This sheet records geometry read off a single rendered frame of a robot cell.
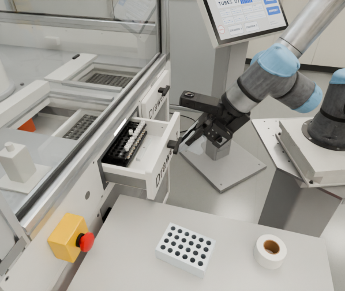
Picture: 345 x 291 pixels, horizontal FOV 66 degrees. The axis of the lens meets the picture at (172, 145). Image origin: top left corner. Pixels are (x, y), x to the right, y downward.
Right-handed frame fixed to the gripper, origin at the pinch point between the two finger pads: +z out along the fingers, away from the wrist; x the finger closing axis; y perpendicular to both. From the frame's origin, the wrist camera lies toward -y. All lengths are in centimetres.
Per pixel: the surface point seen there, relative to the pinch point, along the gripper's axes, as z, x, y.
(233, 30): -10, 84, 0
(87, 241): 8.6, -33.7, -8.0
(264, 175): 51, 92, 87
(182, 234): 6.3, -21.0, 11.4
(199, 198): 75, 59, 53
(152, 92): 8.7, 24.5, -14.6
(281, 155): -5.6, 21.7, 35.2
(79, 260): 28.6, -30.1, -4.4
